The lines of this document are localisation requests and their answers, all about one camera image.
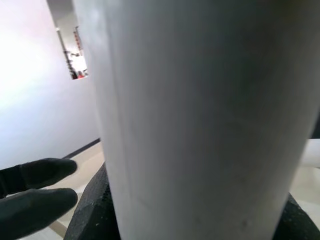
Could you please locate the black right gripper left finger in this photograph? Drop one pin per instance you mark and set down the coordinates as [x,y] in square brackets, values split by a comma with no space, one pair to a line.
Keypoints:
[92,217]

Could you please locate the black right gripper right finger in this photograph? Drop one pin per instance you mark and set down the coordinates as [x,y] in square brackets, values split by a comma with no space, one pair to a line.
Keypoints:
[300,227]

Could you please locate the white plastic table leg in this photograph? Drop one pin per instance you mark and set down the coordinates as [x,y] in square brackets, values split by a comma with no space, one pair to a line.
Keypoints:
[200,125]

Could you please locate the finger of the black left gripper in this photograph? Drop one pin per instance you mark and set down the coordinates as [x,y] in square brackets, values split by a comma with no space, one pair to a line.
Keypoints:
[37,210]
[37,175]

